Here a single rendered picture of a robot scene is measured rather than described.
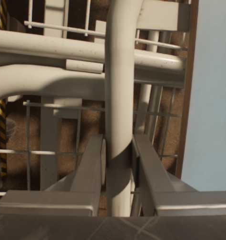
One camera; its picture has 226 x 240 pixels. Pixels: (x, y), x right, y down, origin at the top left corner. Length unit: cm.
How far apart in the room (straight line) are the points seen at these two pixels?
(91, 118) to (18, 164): 38
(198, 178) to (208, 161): 2
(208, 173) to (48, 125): 24
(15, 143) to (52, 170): 52
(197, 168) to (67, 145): 69
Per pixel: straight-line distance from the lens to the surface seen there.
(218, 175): 19
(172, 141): 93
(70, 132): 79
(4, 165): 55
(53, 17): 31
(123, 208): 17
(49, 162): 34
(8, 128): 69
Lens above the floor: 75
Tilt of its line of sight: 72 degrees down
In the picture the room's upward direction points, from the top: 143 degrees clockwise
